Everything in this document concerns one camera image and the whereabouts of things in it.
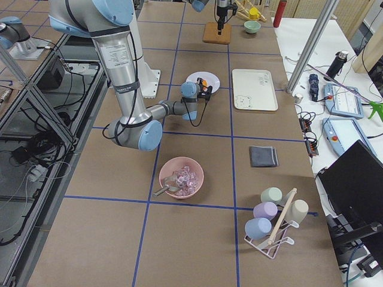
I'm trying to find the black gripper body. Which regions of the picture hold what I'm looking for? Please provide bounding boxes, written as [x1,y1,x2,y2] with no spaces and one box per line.
[197,88,212,101]
[216,5,229,23]

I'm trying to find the white round plate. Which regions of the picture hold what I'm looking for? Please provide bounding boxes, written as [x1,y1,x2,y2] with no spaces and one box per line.
[186,71,221,94]

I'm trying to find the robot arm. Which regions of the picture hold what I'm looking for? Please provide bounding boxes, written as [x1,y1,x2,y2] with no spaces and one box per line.
[49,1,212,151]
[187,0,233,35]

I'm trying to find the cream bear tray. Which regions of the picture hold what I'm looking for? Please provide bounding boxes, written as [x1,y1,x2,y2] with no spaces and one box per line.
[232,69,278,112]

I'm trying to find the wooden cutting board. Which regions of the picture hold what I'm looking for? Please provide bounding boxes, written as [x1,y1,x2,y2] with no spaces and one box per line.
[202,22,232,45]

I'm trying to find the wooden cup rack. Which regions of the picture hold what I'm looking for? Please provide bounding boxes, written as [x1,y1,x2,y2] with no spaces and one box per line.
[235,0,267,22]

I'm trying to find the light green bowl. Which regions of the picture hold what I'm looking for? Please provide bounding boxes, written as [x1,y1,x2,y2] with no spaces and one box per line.
[244,20,261,34]

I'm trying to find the yellow cup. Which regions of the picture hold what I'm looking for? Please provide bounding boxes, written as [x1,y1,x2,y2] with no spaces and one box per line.
[248,7,260,20]

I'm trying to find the red bottle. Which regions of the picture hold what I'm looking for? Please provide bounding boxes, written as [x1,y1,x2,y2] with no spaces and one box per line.
[273,0,287,28]

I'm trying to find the folded grey cloth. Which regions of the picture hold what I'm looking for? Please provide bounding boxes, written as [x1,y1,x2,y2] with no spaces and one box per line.
[249,146,279,167]

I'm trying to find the pink bowl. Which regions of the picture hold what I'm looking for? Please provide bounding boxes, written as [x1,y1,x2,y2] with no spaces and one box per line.
[159,157,204,199]

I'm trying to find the clear ice cubes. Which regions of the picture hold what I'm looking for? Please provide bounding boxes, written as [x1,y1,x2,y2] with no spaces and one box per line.
[173,166,199,197]

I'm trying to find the metal scoop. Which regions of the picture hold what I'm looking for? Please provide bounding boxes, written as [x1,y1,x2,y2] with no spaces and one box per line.
[153,176,181,197]

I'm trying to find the folded dark umbrella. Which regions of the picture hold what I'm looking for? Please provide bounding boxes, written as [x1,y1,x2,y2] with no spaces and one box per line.
[309,74,319,102]

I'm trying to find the green cup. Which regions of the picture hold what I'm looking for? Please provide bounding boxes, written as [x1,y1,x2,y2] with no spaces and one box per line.
[260,187,282,204]

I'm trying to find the black water bottle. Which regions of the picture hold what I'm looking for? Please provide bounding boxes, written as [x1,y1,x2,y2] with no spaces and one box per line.
[326,50,349,81]

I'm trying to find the purple cup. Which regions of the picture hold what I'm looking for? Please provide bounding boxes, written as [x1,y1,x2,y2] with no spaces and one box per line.
[253,201,278,221]

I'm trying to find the blue teach pendant far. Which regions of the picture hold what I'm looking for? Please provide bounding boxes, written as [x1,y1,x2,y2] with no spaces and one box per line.
[323,84,364,119]

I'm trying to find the blue teach pendant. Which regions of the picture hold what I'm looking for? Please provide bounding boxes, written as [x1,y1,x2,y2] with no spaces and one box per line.
[323,84,364,119]
[322,117,376,156]

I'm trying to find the blue teach pendant near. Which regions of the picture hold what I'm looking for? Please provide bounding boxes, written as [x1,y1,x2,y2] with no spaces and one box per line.
[322,117,376,156]

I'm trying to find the blue cup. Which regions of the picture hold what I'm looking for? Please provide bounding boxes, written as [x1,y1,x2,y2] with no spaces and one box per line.
[245,218,272,240]

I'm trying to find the beige cup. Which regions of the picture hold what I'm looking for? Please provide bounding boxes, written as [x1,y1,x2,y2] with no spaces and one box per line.
[284,199,309,224]

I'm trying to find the white cup rack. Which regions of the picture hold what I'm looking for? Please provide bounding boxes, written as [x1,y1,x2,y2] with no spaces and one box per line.
[244,190,299,259]

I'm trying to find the black monitor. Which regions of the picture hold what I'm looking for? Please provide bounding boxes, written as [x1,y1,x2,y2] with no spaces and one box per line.
[319,140,382,265]

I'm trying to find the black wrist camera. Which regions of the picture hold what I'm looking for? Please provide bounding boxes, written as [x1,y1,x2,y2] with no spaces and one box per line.
[228,2,238,16]

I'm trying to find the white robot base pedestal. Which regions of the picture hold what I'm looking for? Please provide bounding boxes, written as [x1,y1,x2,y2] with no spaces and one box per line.
[128,8,161,99]

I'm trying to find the aluminium frame post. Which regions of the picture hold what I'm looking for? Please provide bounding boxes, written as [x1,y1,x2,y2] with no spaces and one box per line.
[286,0,339,94]

